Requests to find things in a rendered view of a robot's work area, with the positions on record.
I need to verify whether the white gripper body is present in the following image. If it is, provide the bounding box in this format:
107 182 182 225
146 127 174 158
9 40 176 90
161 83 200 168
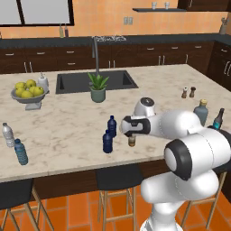
119 117 132 137

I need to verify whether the dark blue plastic bottle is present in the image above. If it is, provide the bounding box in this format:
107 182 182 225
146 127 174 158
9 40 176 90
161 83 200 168
102 129 115 154
107 115 117 139

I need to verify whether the small brown glass bottle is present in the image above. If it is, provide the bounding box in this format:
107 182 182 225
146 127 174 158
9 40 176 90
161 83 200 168
127 134 136 148

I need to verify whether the green plant in grey pot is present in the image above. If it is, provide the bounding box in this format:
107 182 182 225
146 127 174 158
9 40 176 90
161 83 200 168
87 71 110 104

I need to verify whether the black stool with wooden legs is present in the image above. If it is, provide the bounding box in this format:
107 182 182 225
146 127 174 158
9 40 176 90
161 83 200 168
96 163 145 231
0 178 56 231
180 170 228 230

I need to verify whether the dark sink basin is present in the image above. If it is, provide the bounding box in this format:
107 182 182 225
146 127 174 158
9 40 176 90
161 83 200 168
55 69 140 95

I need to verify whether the brown shaker with white cap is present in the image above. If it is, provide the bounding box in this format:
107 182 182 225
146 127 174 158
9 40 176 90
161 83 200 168
180 87 189 99

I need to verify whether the dark wooden cupboard run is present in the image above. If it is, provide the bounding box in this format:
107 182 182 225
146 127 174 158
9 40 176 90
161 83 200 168
0 41 215 75

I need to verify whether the grey tap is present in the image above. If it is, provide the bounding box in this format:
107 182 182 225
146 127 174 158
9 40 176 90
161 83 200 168
91 35 101 77

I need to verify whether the grey glass bottle yellow cap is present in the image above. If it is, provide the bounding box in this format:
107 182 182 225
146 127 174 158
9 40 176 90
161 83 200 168
193 98 209 127

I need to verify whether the brown island cabinet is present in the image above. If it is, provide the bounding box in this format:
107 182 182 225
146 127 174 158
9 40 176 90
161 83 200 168
31 158 171 200

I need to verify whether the speckled mat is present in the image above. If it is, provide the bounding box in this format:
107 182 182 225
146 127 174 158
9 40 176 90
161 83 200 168
95 34 127 42

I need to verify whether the white soap dispenser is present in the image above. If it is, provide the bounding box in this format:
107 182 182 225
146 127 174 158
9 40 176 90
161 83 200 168
37 71 50 94

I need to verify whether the yellow-green apple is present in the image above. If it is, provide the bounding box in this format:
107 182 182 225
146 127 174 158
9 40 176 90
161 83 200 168
14 81 27 90
32 86 45 97
21 89 34 99
14 88 25 98
25 79 37 89

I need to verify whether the dark glass bottle teal label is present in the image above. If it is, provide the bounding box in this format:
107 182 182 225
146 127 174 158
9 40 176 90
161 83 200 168
212 107 226 131

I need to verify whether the grey fruit bowl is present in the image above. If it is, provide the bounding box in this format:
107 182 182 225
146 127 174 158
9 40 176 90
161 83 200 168
10 88 50 111

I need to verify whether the light blue plastic bottle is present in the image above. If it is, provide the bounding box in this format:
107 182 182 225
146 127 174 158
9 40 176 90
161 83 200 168
14 138 29 166

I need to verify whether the dark wooden side cupboard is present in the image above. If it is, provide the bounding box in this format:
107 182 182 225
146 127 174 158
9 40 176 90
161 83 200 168
206 40 231 92

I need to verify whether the clear plastic bottle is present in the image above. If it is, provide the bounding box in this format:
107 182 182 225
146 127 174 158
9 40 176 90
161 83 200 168
1 122 15 148

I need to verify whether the grey pot with tools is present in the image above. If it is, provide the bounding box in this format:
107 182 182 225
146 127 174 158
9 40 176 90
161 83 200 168
218 16 230 35

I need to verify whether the black framed window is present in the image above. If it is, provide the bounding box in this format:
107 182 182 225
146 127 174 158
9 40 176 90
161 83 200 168
0 0 76 28

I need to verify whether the grey wall outlet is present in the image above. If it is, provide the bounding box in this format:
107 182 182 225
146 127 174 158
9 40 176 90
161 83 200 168
123 16 134 26

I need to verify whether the dark wall shelf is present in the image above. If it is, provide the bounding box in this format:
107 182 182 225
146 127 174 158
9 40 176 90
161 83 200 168
132 7 188 14

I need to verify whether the dark wooden wall cupboard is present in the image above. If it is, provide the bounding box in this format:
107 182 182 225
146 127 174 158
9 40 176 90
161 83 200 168
177 0 231 13

